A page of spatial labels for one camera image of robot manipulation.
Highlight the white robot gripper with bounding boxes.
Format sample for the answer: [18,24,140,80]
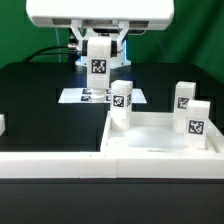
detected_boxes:
[26,0,174,57]

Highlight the white square table top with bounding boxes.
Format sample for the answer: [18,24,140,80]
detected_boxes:
[100,112,224,153]

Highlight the white sheet with tag markers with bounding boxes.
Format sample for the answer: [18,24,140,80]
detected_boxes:
[58,88,147,104]

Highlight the white U-shaped obstacle fence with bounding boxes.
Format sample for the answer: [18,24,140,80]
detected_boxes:
[0,115,224,180]

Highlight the grey thin cable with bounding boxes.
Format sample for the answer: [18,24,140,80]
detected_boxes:
[55,27,63,64]

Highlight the black cable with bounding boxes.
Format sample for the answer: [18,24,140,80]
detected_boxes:
[22,27,82,64]

